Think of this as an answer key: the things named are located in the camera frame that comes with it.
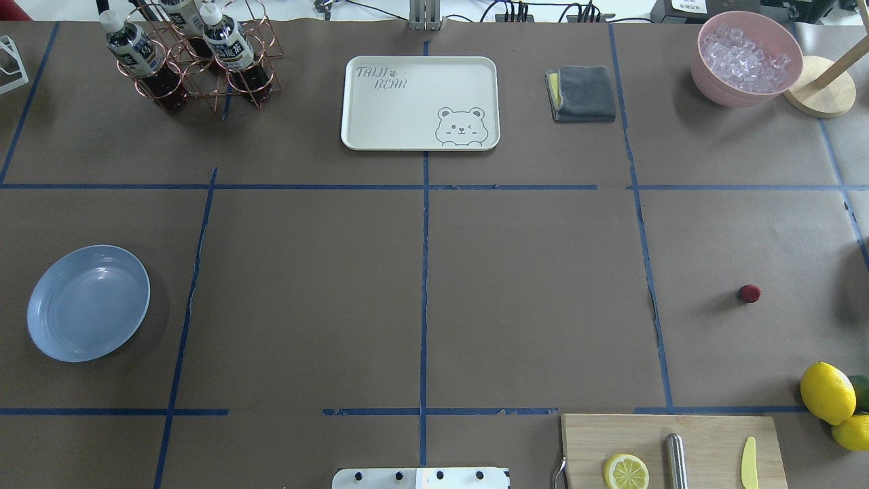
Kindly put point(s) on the yellow plastic knife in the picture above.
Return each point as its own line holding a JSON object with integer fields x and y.
{"x": 749, "y": 467}

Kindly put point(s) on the tea bottle right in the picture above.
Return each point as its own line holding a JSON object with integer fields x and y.
{"x": 229, "y": 43}

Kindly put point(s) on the large yellow lemon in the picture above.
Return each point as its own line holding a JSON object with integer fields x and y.
{"x": 828, "y": 393}

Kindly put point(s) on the blue round plate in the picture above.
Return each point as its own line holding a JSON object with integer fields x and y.
{"x": 88, "y": 304}

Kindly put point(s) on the tea bottle middle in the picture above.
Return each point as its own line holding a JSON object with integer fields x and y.
{"x": 186, "y": 19}

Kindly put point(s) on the copper wire bottle rack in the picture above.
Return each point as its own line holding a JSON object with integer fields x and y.
{"x": 206, "y": 80}

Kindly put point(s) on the pink bowl of ice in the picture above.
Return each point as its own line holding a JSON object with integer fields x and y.
{"x": 744, "y": 58}

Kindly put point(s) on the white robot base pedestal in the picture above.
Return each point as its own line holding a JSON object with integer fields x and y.
{"x": 422, "y": 477}

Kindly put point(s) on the red strawberry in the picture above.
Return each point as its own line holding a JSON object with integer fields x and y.
{"x": 749, "y": 293}

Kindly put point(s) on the grey folded cloth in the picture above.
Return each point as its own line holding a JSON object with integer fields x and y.
{"x": 581, "y": 94}

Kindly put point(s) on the half lemon slice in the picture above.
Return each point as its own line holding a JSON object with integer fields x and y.
{"x": 624, "y": 470}

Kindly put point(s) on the round wooden stand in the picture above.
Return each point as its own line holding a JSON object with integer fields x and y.
{"x": 824, "y": 88}

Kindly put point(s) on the tea bottle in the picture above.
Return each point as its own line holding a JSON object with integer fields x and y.
{"x": 186, "y": 19}
{"x": 144, "y": 61}
{"x": 229, "y": 43}

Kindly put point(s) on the green lime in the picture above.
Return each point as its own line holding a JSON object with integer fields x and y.
{"x": 860, "y": 384}

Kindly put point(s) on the wooden cutting board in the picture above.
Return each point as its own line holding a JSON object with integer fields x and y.
{"x": 713, "y": 447}

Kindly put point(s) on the cream bear tray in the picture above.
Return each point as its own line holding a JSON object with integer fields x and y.
{"x": 420, "y": 103}

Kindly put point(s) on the tea bottle left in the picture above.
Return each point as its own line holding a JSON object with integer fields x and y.
{"x": 144, "y": 61}

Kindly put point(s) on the white wire cup rack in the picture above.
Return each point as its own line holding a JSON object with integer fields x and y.
{"x": 13, "y": 71}

